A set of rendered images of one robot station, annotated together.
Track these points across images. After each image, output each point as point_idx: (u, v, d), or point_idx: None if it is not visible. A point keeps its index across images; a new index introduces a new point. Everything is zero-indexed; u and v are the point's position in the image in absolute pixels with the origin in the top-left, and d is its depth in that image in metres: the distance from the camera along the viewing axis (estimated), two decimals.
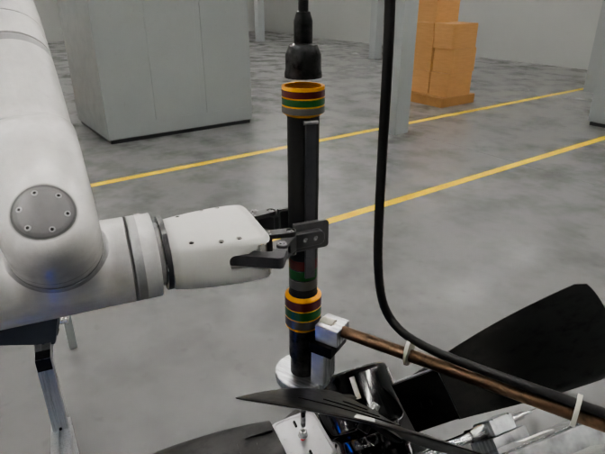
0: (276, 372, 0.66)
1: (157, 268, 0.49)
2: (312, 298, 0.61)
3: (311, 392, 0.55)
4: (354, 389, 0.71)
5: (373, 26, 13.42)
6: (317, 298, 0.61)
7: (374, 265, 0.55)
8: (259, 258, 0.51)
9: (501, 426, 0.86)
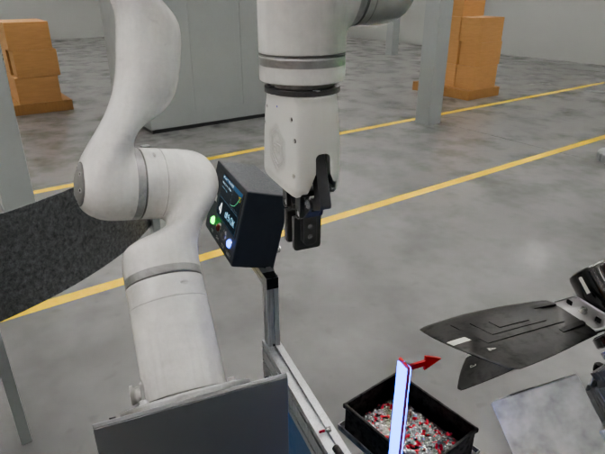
0: (603, 155, 0.75)
1: (325, 79, 0.48)
2: None
3: None
4: None
5: (390, 22, 13.57)
6: None
7: None
8: (327, 186, 0.51)
9: None
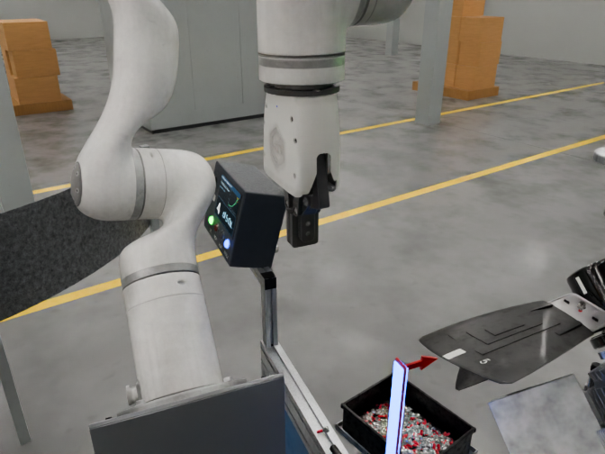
0: (600, 155, 0.75)
1: (326, 79, 0.48)
2: None
3: (481, 320, 0.88)
4: (581, 286, 0.90)
5: (390, 22, 13.57)
6: None
7: None
8: (326, 186, 0.52)
9: None
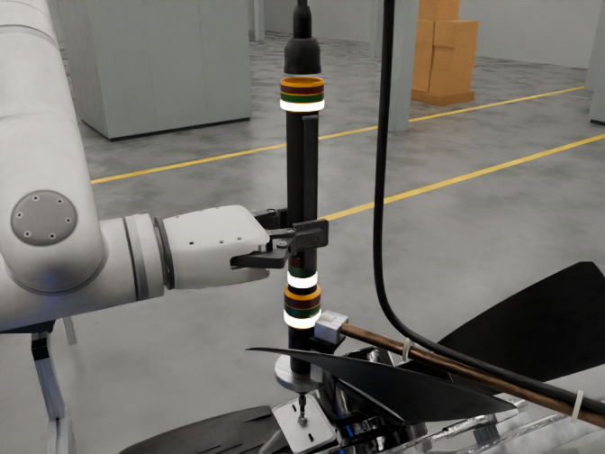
0: (275, 368, 0.66)
1: (157, 269, 0.49)
2: (311, 295, 0.60)
3: (188, 431, 0.72)
4: None
5: (373, 25, 13.41)
6: (316, 295, 0.61)
7: (373, 261, 0.55)
8: (259, 258, 0.51)
9: (504, 413, 0.85)
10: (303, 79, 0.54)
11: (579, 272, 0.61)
